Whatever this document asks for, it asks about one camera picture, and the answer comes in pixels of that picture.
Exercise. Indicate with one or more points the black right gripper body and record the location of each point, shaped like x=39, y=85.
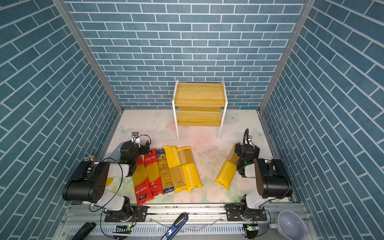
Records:
x=245, y=150

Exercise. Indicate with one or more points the aluminium mounting rail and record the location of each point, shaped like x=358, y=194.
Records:
x=204, y=220

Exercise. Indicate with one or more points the red spaghetti bag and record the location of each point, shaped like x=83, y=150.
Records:
x=142, y=184
x=153, y=172

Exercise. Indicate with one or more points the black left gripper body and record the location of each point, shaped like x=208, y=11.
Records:
x=144, y=149

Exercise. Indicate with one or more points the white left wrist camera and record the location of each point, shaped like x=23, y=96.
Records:
x=135, y=137

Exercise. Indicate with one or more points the blue black handheld tool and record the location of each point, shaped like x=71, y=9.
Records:
x=176, y=226

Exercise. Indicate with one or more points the blue moli pasta bag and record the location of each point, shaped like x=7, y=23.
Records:
x=166, y=180

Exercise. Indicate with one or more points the white bowl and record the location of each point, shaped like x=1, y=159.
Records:
x=290, y=225

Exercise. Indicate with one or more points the red spaghetti bag inner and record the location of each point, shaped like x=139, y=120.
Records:
x=153, y=172

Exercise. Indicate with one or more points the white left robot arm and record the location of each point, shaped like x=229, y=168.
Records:
x=90, y=180

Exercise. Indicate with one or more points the red spaghetti bag outer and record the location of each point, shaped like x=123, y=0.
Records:
x=142, y=184

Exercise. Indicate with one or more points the wooden two-tier shelf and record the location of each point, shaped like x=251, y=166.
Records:
x=199, y=104

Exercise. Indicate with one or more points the yellow pencil cup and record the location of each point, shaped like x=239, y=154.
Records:
x=109, y=182

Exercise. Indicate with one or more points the black handle tool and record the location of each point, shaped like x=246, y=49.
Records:
x=84, y=231

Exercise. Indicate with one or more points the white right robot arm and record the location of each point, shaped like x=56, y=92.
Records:
x=270, y=176

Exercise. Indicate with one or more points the yellow pastatime bag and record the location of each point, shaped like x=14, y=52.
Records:
x=175, y=168
x=189, y=169
x=228, y=169

